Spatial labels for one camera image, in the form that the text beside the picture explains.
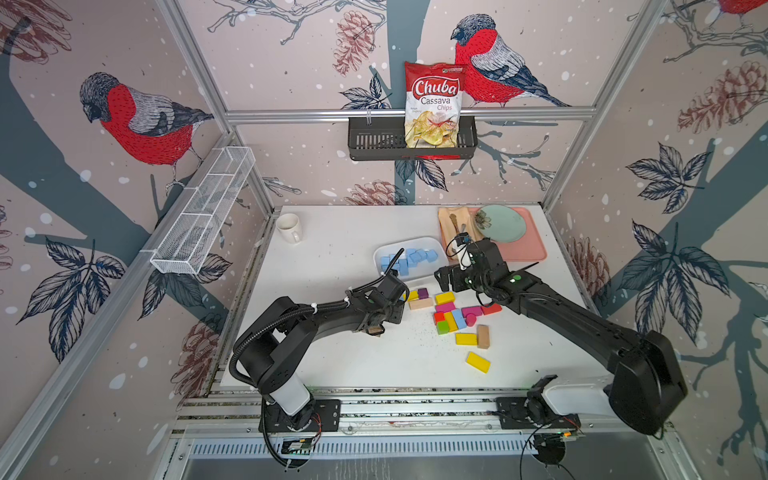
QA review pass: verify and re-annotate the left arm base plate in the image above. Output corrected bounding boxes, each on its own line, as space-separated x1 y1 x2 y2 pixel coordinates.
258 399 341 434

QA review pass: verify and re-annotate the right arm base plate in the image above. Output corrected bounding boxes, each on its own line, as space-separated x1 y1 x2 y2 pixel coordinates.
494 397 581 430

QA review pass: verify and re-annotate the white ceramic serving dish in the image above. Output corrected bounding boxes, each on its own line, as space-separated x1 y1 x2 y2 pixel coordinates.
373 237 449 281

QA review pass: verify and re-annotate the red block right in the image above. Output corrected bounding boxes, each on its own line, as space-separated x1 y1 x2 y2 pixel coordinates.
482 304 503 316

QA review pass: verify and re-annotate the green ceramic plate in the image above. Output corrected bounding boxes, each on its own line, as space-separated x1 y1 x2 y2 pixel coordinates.
474 205 527 243

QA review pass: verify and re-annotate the yellow block top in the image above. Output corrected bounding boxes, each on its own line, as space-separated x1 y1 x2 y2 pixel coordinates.
435 292 455 305

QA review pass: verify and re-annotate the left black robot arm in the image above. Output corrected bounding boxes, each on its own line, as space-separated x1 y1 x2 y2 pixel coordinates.
228 272 410 431

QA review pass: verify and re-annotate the pale wooden flat block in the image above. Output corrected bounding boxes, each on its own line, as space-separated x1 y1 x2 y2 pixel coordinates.
408 298 434 310

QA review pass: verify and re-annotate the white ceramic mug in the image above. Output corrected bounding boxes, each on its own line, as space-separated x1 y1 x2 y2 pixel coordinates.
276 213 302 244

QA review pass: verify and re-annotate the Chuba cassava chips bag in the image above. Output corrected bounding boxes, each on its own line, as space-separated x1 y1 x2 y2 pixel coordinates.
404 62 465 150

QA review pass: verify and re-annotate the black wall basket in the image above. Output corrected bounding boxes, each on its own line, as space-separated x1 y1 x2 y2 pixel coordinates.
347 116 478 161

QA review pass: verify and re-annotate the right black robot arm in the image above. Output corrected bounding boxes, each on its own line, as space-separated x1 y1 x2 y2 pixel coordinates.
434 238 688 435

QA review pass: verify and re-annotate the beige cloth napkin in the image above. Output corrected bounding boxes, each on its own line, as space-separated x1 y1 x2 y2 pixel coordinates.
438 207 483 246

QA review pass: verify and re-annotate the wooden block right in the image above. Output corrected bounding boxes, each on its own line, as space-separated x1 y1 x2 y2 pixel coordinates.
476 325 491 350

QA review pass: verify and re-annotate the yellow block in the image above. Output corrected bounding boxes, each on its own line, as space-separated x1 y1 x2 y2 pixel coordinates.
435 292 455 305
466 352 491 374
455 333 478 347

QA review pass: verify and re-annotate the yellow block middle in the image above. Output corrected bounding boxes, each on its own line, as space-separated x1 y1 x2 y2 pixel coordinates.
455 333 478 347

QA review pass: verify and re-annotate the pink plastic tray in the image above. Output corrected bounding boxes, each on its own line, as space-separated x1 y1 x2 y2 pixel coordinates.
439 206 548 263

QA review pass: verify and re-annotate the yellow block front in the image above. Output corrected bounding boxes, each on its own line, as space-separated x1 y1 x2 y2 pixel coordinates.
466 352 491 374

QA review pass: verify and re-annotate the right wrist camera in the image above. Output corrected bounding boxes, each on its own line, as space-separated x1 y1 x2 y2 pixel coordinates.
453 232 472 269

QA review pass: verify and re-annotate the white wire wall basket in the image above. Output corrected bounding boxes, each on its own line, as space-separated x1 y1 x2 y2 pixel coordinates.
150 146 255 275

